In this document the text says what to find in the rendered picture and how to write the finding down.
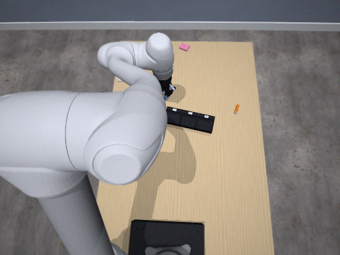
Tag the pink flat rectangular block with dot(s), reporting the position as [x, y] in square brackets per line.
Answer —
[184, 47]

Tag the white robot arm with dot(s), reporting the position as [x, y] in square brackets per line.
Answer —
[47, 135]

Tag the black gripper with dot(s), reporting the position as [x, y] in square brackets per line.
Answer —
[165, 84]

